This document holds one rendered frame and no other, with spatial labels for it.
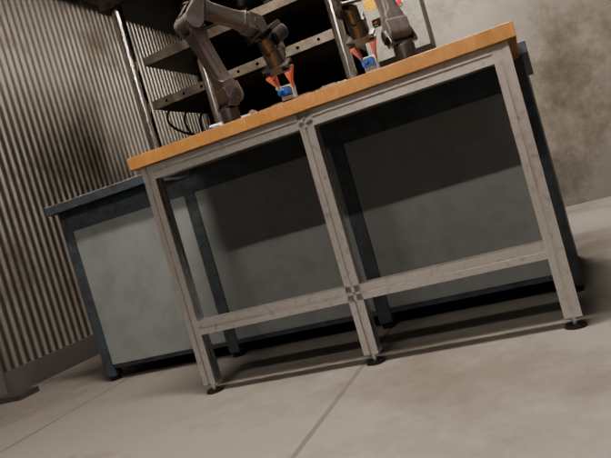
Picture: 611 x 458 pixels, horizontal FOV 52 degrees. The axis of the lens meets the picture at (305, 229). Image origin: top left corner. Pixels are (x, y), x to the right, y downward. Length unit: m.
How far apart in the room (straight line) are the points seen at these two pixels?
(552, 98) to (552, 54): 0.30
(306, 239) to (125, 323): 0.93
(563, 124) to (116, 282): 3.23
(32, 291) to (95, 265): 0.94
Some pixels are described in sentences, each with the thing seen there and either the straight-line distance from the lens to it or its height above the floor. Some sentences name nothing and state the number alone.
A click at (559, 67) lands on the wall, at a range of 4.74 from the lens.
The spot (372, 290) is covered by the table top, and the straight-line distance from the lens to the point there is 1.80.
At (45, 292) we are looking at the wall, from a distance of 3.76.
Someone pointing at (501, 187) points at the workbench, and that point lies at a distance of 2.10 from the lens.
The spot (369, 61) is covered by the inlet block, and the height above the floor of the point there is 0.93.
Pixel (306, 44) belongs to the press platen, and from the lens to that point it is 3.17.
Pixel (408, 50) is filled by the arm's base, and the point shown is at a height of 0.85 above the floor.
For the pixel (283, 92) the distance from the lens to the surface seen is 2.27.
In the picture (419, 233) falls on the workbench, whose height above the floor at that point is 0.30.
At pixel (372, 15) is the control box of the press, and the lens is 3.15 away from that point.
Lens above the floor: 0.49
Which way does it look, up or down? 2 degrees down
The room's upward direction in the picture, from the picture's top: 16 degrees counter-clockwise
